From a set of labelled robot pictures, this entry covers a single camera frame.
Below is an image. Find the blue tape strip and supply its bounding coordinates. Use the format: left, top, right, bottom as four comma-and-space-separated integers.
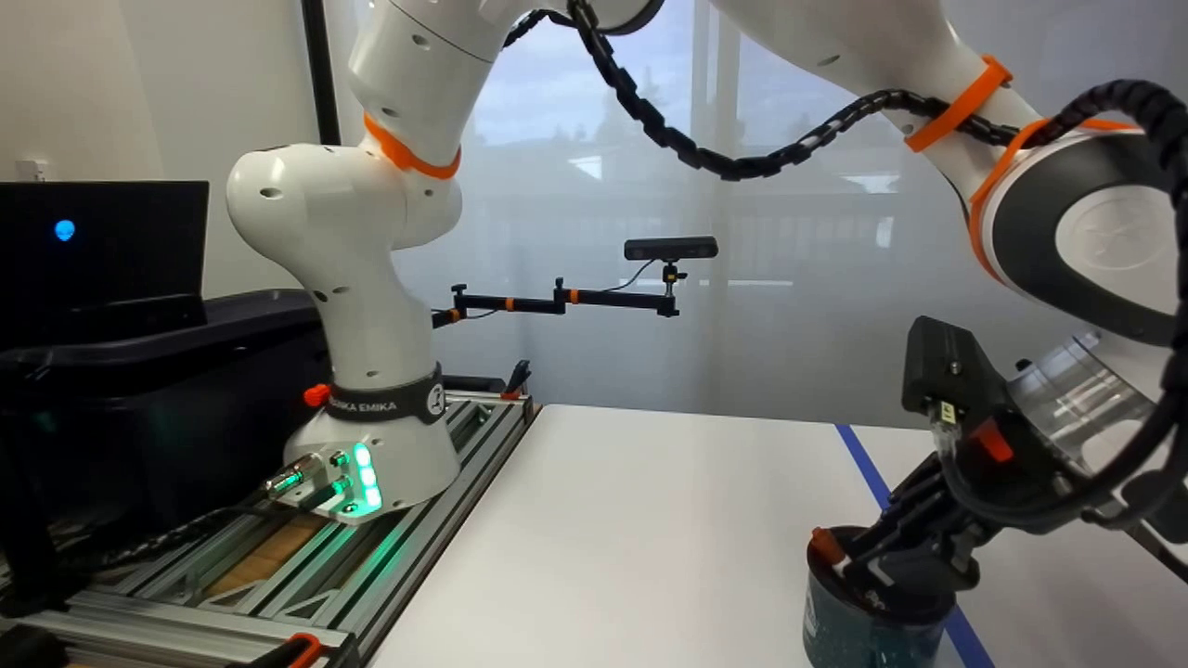
831, 419, 998, 668

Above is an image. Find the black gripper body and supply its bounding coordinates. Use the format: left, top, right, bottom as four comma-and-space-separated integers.
931, 403, 1116, 542

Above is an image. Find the black monitor with blue light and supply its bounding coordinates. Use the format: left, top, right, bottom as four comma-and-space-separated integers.
0, 177, 211, 347

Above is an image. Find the dark teal mug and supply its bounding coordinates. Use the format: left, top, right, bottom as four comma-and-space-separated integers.
800, 524, 963, 668

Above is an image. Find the orange black clamp handle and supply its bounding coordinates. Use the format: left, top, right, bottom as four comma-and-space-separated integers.
280, 626, 329, 668
496, 357, 540, 409

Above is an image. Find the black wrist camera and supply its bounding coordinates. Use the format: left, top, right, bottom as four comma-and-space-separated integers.
900, 313, 1009, 438

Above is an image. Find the red marker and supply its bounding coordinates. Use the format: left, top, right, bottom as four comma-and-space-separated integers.
808, 527, 862, 581

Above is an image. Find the black articulated camera mount arm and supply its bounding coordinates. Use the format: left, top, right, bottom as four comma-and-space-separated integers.
428, 261, 687, 335

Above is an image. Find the black bar-shaped stereo camera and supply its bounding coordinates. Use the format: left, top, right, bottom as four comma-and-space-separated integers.
620, 234, 725, 262

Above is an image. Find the aluminium rail base frame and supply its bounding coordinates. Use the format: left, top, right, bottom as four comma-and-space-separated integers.
0, 387, 544, 668

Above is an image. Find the black storage cabinet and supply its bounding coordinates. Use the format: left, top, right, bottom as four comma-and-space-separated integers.
0, 284, 342, 617

